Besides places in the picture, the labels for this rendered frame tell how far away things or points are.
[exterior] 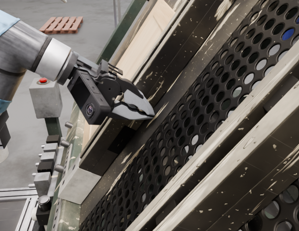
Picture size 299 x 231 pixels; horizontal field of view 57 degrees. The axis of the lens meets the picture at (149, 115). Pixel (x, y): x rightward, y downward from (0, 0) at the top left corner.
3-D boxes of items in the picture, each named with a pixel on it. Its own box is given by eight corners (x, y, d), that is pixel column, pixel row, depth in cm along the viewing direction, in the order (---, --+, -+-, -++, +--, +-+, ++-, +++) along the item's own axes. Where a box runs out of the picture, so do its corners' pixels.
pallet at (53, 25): (76, 35, 536) (75, 30, 531) (37, 35, 534) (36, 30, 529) (85, 20, 631) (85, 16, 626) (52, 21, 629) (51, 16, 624)
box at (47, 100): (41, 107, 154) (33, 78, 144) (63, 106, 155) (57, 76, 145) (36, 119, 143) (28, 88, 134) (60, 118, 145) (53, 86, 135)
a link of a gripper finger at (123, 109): (151, 105, 65) (117, 87, 62) (154, 119, 60) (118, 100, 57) (144, 115, 66) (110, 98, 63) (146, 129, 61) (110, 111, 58)
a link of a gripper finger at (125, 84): (146, 90, 58) (110, 69, 55) (147, 93, 57) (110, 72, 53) (135, 106, 60) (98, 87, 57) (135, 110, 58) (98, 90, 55)
